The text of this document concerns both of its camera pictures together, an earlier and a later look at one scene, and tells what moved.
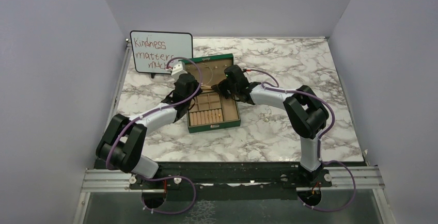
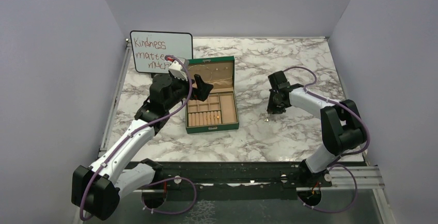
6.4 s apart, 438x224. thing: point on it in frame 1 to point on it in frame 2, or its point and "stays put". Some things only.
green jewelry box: [210, 109] stays put
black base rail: [268, 181] stays put
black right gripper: [219, 89] to [271, 108]
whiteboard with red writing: [153, 51] stays put
